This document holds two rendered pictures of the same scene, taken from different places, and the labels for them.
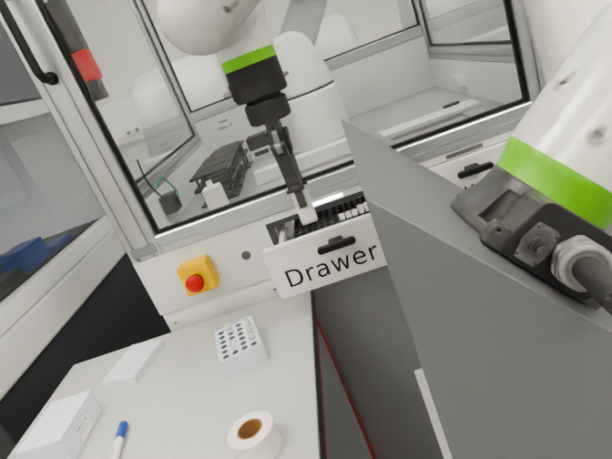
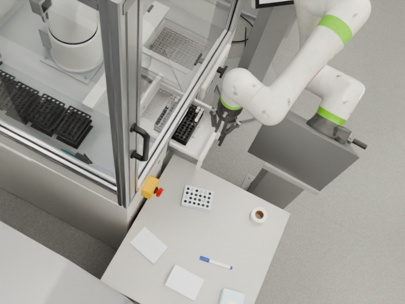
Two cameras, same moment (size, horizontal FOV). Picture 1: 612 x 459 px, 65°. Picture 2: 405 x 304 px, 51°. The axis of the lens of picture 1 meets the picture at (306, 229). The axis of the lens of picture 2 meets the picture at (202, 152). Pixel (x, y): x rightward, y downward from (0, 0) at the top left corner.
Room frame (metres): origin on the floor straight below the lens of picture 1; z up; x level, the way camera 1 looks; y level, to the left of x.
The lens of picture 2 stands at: (0.85, 0.83, 2.49)
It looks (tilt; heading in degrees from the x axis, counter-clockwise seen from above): 64 degrees down; 272
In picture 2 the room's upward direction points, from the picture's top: 19 degrees clockwise
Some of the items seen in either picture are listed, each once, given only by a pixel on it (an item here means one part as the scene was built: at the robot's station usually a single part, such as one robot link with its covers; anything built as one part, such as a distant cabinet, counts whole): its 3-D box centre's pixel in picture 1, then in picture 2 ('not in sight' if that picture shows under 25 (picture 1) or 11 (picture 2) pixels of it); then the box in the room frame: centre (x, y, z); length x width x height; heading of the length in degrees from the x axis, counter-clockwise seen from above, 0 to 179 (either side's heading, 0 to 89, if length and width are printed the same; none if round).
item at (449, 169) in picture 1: (472, 179); (214, 72); (0.96, -0.38, 0.87); 0.29 x 0.02 x 0.11; 83
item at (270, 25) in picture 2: not in sight; (269, 42); (0.75, -1.00, 0.51); 0.50 x 0.45 x 1.02; 126
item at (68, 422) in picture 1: (62, 430); (184, 283); (0.76, 0.55, 0.79); 0.13 x 0.09 x 0.05; 173
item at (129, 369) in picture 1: (134, 362); (149, 245); (0.94, 0.46, 0.77); 0.13 x 0.09 x 0.02; 160
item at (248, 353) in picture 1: (239, 344); (197, 198); (0.83, 0.20, 0.78); 0.12 x 0.08 x 0.04; 8
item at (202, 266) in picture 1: (198, 276); (150, 187); (1.02, 0.27, 0.88); 0.07 x 0.05 x 0.07; 83
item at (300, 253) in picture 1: (340, 251); (213, 137); (0.86, -0.05, 0.87); 0.29 x 0.02 x 0.11; 83
